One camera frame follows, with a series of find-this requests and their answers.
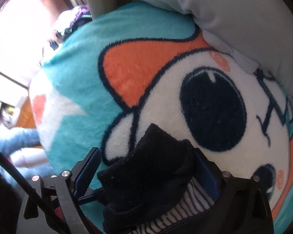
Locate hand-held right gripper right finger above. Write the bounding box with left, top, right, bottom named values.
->
left=193, top=147, right=275, bottom=234

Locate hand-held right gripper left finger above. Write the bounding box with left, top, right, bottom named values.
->
left=23, top=147, right=105, bottom=234

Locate blue denim cloth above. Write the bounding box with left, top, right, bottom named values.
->
left=0, top=127, right=54, bottom=179

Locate teal printed blanket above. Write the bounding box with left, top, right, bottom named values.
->
left=28, top=1, right=293, bottom=234

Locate white shelf unit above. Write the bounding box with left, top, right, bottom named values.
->
left=0, top=73, right=28, bottom=128

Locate purple and white clothes pile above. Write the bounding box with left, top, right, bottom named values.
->
left=49, top=5, right=93, bottom=45

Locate grey plush pillow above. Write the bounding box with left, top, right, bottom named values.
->
left=116, top=0, right=293, bottom=108

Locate black cable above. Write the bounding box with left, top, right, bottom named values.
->
left=0, top=143, right=72, bottom=234

